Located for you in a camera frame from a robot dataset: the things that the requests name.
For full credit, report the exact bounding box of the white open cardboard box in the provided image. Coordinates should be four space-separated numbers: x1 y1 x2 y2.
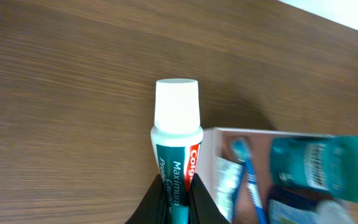
196 126 358 224

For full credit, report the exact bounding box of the green Dettol soap pack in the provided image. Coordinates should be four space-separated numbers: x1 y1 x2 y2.
214 157 242 223

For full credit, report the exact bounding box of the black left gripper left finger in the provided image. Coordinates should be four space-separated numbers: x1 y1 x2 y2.
125 174 167 224

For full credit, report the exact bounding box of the teal mouthwash bottle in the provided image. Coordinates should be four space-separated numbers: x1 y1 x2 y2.
270 136 358 203

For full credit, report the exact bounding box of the green white toothpaste tube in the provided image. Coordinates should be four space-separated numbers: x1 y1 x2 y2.
150 78 203 224

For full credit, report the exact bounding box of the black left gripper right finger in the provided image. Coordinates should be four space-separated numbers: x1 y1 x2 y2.
188 174 229 224

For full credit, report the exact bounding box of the blue white toothbrush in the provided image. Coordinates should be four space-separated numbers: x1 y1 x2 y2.
231 138 268 224

